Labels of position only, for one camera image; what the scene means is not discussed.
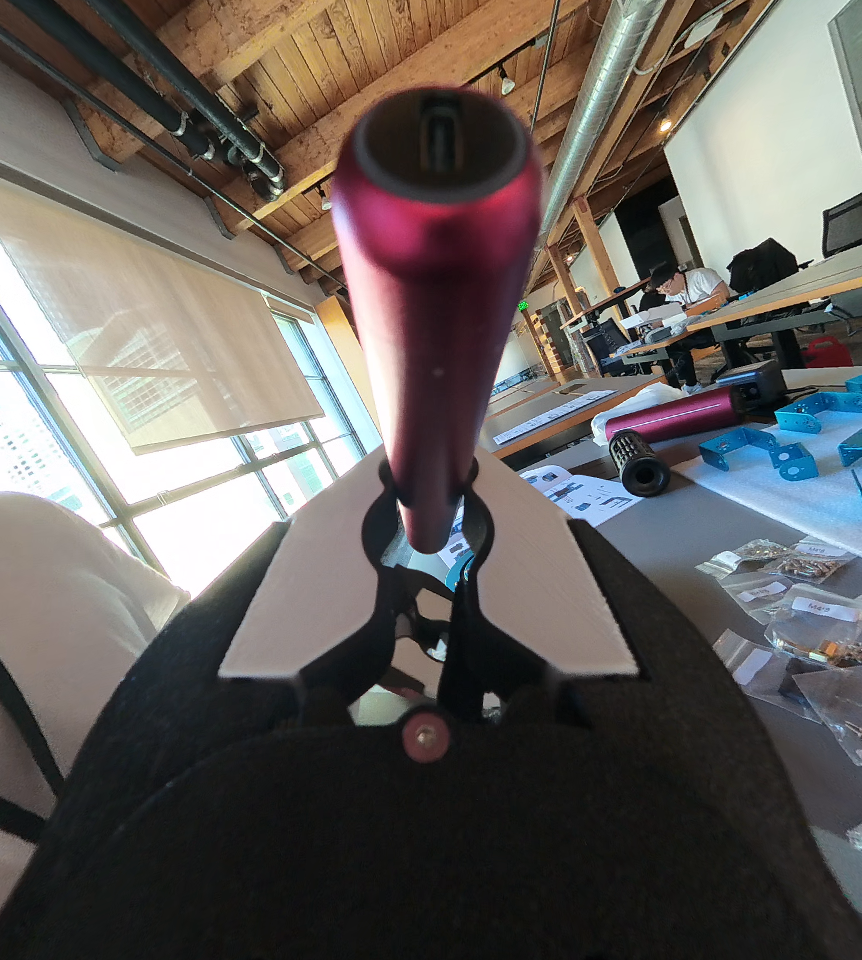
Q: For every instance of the black office chair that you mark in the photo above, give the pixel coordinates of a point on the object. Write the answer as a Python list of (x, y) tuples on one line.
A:
[(607, 345), (847, 221)]

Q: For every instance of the silver ceiling duct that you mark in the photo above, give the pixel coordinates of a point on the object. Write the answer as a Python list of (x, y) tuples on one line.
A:
[(603, 97)]

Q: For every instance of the small blue angle bracket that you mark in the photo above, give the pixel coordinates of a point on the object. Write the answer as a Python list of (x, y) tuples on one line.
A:
[(798, 461)]

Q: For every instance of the white foam sheet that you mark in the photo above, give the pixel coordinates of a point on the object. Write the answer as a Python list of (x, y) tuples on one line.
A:
[(776, 510)]

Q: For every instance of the red electric screwdriver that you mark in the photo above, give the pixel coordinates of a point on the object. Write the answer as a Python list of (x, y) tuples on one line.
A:
[(431, 300)]

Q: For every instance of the red cylindrical case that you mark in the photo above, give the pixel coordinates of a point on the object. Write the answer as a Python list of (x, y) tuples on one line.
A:
[(678, 416)]

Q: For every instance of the printed paper sheet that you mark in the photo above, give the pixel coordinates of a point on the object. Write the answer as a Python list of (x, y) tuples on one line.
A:
[(551, 412)]

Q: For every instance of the portable power station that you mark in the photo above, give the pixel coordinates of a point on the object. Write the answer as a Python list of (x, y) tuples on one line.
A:
[(757, 382)]

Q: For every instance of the black backpack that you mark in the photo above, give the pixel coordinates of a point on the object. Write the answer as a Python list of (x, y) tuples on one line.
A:
[(761, 266)]

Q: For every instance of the red bag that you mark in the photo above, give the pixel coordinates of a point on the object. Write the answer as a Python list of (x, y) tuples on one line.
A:
[(828, 352)]

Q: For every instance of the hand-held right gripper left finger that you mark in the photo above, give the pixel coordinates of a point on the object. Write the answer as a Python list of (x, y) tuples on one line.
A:
[(303, 592)]

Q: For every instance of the ceiling pipes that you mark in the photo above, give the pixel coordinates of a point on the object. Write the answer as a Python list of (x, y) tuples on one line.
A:
[(176, 97)]

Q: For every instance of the wood-edged office desk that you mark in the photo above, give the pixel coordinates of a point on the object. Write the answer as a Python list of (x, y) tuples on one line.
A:
[(551, 431), (798, 289)]

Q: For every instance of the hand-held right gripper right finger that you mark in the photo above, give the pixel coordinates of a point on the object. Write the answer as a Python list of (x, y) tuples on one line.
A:
[(551, 592)]

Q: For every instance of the black bit holder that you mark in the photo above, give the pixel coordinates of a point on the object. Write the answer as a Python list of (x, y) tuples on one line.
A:
[(637, 465)]

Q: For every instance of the white instruction booklet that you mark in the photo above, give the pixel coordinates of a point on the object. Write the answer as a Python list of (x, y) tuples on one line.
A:
[(588, 499)]

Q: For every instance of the grey desk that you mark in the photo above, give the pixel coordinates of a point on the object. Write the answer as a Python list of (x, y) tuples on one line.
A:
[(671, 540)]

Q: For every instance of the pile of labelled screw bags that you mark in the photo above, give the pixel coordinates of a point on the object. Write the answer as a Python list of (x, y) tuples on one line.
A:
[(813, 622)]

